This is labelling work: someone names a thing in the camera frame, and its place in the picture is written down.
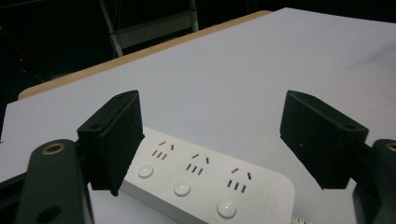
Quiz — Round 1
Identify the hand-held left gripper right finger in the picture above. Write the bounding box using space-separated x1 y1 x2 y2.
279 90 370 190

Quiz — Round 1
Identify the white power strip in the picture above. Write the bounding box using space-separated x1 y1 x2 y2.
120 126 296 224

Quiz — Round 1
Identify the metal stand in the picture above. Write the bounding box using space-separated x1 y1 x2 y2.
98 0 200 59

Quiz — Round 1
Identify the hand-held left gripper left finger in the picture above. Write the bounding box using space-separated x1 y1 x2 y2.
77 90 146 197

